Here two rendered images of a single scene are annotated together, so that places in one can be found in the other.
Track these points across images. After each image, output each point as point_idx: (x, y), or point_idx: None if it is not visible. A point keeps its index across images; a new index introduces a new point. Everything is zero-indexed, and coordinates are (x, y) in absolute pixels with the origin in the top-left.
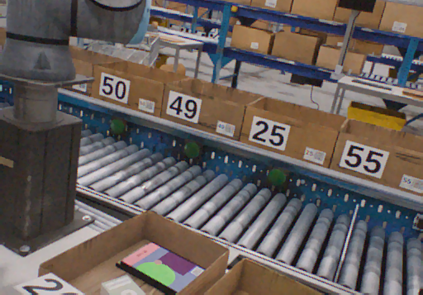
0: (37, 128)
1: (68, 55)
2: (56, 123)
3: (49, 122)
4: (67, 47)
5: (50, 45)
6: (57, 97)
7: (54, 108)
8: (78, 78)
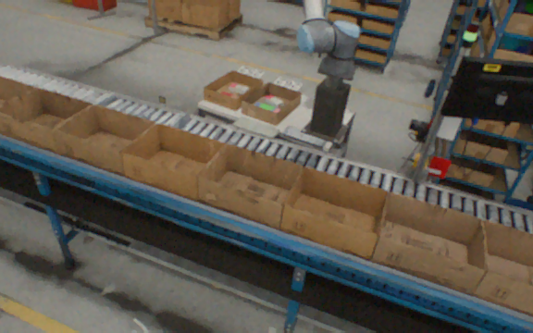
0: (325, 78)
1: (326, 56)
2: (322, 81)
3: (325, 80)
4: (328, 54)
5: None
6: (327, 76)
7: (326, 79)
8: (321, 67)
